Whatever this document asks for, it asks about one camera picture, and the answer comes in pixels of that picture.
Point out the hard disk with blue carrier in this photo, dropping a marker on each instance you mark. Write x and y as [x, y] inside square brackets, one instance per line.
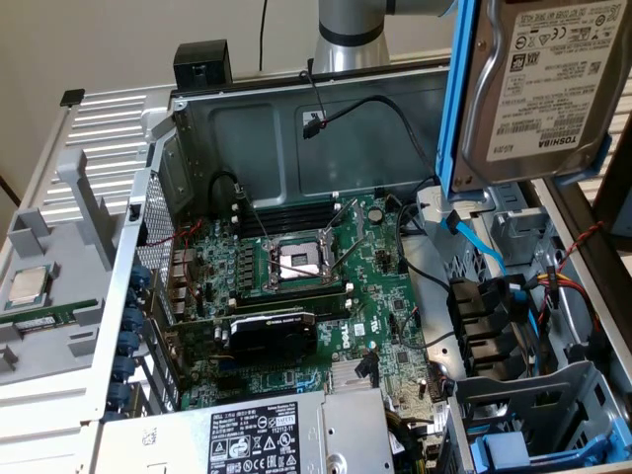
[533, 99]

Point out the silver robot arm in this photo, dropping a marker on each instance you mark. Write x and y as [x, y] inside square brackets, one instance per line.
[345, 49]

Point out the grey disk bay cage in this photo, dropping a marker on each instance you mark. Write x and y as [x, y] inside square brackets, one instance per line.
[518, 390]

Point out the blue plastic disk carrier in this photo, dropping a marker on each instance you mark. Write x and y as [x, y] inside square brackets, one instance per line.
[506, 447]

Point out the black RAM slot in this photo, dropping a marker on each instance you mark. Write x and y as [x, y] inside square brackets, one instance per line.
[291, 224]
[291, 211]
[291, 286]

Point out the CPU socket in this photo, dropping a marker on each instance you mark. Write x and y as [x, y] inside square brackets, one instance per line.
[296, 261]

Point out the metal socket cover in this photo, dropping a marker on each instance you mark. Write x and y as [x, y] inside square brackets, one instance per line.
[359, 217]

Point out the thin socket locking lever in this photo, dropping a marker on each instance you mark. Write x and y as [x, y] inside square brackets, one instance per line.
[257, 220]

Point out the silver coin cell battery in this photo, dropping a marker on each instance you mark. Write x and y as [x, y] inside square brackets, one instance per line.
[376, 214]

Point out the green RAM stick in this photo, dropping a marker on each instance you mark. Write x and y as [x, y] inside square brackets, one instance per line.
[286, 299]
[74, 310]

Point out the green Dell motherboard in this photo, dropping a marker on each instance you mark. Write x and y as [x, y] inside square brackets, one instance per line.
[375, 296]

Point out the black graphics card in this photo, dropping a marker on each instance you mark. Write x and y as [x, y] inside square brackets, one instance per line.
[271, 338]

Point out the open PC case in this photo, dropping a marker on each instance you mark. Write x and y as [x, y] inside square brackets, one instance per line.
[247, 148]

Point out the silver chipset heatsink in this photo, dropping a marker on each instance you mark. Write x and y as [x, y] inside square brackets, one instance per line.
[343, 375]

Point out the grey metal drive cage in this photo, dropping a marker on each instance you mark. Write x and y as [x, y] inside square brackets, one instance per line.
[518, 232]

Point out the black plastic box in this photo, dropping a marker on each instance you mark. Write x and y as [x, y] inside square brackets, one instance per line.
[202, 59]

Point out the silver power supply unit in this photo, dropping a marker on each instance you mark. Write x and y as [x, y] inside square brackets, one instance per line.
[173, 439]

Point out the grey parts rack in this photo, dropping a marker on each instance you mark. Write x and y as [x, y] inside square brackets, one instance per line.
[74, 296]

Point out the dark brown panel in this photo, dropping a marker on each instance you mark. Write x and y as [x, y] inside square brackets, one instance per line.
[605, 197]

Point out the silver CPU chip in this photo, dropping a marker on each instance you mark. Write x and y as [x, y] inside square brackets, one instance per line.
[27, 289]

